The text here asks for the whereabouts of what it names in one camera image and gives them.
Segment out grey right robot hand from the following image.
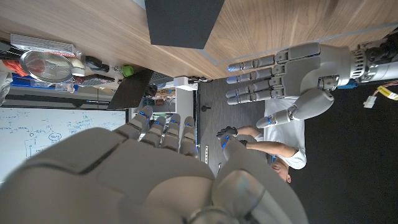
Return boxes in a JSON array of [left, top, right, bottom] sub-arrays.
[[0, 105, 309, 224]]

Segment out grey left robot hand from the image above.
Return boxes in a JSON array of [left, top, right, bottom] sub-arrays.
[[224, 42, 354, 129]]

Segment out person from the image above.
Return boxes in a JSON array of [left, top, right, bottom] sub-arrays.
[[216, 96, 308, 185]]

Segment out whiteboard with blue writing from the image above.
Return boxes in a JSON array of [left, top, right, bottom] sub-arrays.
[[0, 106, 129, 183]]

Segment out black oval case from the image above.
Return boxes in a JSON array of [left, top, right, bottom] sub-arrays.
[[85, 55, 111, 74]]

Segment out black square box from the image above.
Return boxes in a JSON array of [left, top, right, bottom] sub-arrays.
[[144, 0, 226, 50]]

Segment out blue storage bin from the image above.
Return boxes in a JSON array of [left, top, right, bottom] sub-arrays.
[[10, 72, 79, 93]]

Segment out white plastic bag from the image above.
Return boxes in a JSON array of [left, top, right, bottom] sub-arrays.
[[0, 71, 14, 107]]

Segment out long white box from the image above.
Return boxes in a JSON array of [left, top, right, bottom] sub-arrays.
[[9, 33, 76, 57]]

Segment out red crumpled wrapper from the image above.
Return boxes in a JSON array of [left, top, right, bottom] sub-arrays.
[[2, 59, 29, 78]]

